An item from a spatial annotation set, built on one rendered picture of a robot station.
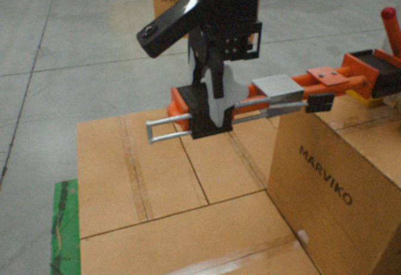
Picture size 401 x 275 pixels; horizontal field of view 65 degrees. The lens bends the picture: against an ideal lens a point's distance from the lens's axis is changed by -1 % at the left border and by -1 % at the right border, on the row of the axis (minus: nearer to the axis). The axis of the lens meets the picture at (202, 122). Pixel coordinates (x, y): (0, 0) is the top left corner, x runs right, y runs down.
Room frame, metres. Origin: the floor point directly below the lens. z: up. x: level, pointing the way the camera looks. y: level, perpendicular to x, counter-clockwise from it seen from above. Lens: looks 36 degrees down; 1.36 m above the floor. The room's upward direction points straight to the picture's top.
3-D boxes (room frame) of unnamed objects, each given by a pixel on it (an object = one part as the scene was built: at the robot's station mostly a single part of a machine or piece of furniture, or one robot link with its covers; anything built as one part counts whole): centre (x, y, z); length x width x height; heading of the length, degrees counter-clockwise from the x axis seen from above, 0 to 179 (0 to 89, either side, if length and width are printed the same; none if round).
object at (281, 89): (0.48, -0.13, 1.06); 0.07 x 0.07 x 0.04; 20
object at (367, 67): (0.55, -0.33, 1.07); 0.10 x 0.08 x 0.06; 20
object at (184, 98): (0.44, 0.00, 1.07); 0.08 x 0.07 x 0.05; 110
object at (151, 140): (0.41, -0.07, 1.07); 0.31 x 0.03 x 0.05; 110
